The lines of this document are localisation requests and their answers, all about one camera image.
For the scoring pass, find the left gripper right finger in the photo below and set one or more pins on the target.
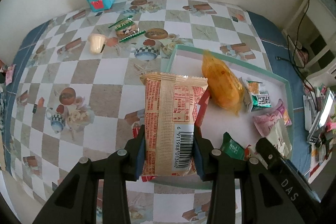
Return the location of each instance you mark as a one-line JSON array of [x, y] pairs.
[[240, 182]]

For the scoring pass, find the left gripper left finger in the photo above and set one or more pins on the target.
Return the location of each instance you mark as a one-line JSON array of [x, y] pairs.
[[75, 199]]

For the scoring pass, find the small red candy packet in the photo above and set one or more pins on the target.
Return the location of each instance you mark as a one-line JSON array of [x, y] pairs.
[[250, 151]]

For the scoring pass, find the green milk snack packet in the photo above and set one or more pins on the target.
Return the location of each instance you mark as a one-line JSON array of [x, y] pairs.
[[232, 148]]

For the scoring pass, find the pink swiss roll packet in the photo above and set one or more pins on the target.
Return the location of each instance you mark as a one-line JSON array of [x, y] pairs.
[[265, 122]]

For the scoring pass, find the green white Korean snack packet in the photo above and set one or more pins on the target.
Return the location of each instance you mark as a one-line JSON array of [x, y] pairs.
[[256, 96]]

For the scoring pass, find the yellow bagged cake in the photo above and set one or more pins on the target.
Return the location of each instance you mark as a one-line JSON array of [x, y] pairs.
[[226, 90]]

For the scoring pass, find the orange striped cake packet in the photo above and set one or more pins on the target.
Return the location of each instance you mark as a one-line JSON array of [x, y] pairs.
[[171, 110]]

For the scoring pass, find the green edged milk biscuit packet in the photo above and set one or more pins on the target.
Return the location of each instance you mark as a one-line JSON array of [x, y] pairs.
[[126, 29]]

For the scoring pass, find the beige persimmon cake packet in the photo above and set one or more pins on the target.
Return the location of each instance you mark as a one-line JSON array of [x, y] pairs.
[[279, 138]]

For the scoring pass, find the smartphone on stand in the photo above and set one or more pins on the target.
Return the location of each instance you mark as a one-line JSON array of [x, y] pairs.
[[320, 121]]

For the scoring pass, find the white phone stand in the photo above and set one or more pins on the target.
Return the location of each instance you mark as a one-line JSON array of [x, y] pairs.
[[310, 112]]

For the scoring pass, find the checkered patterned tablecloth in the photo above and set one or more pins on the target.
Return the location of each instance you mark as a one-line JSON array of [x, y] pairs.
[[66, 102]]

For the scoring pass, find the small pink sachet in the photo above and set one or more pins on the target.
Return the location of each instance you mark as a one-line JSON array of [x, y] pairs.
[[9, 74]]

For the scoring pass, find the white lattice shelf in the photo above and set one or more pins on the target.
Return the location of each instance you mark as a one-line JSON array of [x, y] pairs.
[[311, 35]]

